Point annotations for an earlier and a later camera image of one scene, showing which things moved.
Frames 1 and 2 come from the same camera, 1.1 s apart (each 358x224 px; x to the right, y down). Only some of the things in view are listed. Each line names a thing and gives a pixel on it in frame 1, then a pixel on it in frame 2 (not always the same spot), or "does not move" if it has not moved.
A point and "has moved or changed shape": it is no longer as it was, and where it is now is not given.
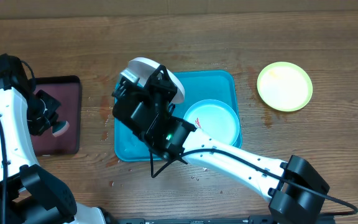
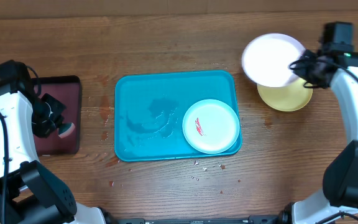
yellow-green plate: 284,86 does not move
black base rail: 209,219 does not move
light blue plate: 215,117 does not move
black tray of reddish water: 66,90 does not move
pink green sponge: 59,128 has moved or changed shape
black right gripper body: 165,101 → 313,79
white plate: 144,68 → 266,60
